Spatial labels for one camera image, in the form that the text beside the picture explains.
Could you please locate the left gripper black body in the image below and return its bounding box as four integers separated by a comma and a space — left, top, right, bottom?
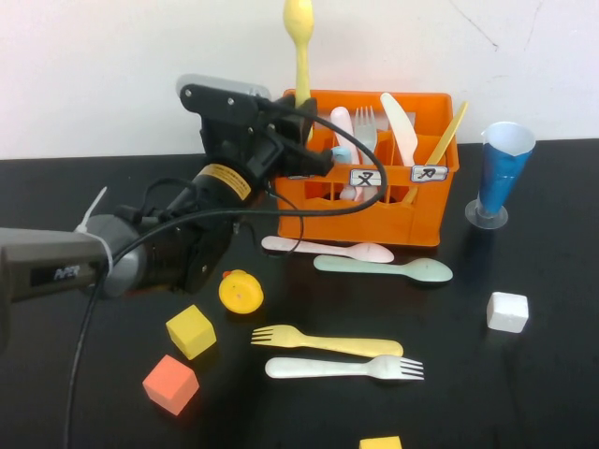
199, 99, 287, 189

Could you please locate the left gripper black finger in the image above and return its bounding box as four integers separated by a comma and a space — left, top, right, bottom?
278, 141, 337, 179
279, 95, 320, 142

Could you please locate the yellow plastic spoon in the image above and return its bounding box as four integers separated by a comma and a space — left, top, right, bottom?
283, 0, 315, 141

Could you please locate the yellow plastic knife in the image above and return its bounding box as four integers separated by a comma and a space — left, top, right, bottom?
402, 101, 469, 205

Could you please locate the white plastic fork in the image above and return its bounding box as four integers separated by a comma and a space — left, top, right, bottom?
264, 354, 426, 382

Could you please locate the orange plastic cutlery holder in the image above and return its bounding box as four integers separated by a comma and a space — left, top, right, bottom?
273, 88, 460, 248

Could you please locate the white paper label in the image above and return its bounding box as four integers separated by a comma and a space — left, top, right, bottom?
349, 167, 386, 187
410, 165, 449, 182

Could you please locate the grey green plastic fork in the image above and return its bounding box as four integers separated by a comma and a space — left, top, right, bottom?
354, 105, 378, 163

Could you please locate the cream plastic knife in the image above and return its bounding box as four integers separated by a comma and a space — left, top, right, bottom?
378, 92, 419, 168

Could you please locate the pink plastic spoon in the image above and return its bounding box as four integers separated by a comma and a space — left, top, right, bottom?
260, 235, 395, 264

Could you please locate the yellow toy duck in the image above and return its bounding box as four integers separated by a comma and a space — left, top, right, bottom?
217, 268, 264, 314

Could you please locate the mint green plastic spoon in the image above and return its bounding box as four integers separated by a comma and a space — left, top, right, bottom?
312, 254, 454, 286

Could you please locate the white zip tie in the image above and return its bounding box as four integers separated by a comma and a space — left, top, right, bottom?
73, 185, 116, 282

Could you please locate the yellow plastic fork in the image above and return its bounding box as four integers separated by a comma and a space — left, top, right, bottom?
250, 324, 404, 358

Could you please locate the clear cone cup blue paper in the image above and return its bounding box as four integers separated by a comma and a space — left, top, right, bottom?
464, 121, 535, 231

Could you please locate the yellow foam cube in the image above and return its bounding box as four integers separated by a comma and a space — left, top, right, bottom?
165, 303, 218, 361
358, 435, 403, 449

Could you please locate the white foam cube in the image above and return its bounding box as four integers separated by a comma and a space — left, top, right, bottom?
486, 291, 530, 334

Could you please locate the orange foam cube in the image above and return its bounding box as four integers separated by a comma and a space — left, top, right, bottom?
141, 354, 200, 416

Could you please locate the pink plastic cutlery handle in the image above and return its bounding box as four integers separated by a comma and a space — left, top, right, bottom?
329, 106, 381, 204

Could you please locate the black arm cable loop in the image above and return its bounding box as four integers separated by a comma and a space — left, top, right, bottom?
141, 176, 198, 222

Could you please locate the thick black camera cable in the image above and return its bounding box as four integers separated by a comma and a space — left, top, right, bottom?
63, 100, 389, 449

